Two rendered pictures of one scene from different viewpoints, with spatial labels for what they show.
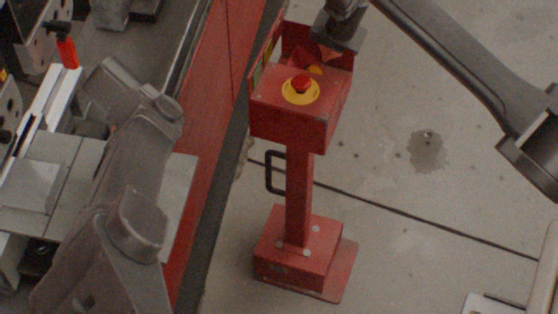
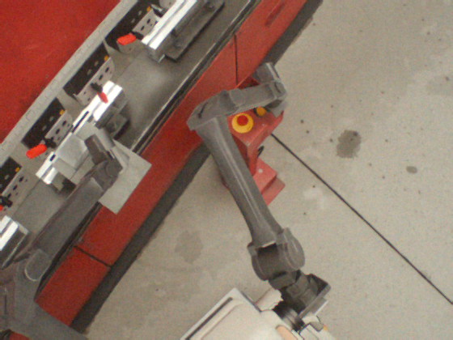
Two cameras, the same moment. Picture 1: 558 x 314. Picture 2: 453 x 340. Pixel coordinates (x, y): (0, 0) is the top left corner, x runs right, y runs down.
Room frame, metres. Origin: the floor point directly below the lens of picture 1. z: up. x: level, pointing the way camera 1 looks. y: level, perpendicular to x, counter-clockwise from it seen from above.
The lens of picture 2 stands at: (0.31, -0.32, 2.43)
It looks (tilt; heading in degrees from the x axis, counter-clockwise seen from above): 71 degrees down; 31
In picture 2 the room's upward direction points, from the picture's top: 9 degrees counter-clockwise
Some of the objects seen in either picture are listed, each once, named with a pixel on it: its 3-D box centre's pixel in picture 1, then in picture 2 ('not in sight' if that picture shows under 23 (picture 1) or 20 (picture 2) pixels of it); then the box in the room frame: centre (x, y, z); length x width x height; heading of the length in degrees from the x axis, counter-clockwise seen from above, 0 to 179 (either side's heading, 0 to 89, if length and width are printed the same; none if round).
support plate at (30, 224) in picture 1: (97, 193); (100, 166); (0.60, 0.27, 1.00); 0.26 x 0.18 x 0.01; 79
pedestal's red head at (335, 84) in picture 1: (302, 81); (249, 115); (1.02, -0.05, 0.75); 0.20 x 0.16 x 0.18; 161
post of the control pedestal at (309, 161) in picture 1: (299, 181); (248, 151); (1.02, -0.05, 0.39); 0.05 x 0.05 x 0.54; 71
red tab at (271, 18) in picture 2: not in sight; (277, 11); (1.60, 0.05, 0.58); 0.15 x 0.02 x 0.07; 169
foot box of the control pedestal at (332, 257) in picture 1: (307, 251); (253, 180); (1.01, -0.07, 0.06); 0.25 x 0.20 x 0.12; 71
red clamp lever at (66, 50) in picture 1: (62, 45); (99, 93); (0.77, 0.32, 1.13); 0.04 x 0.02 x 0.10; 79
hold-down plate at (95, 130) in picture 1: (65, 198); (95, 152); (0.66, 0.35, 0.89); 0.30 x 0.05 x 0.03; 169
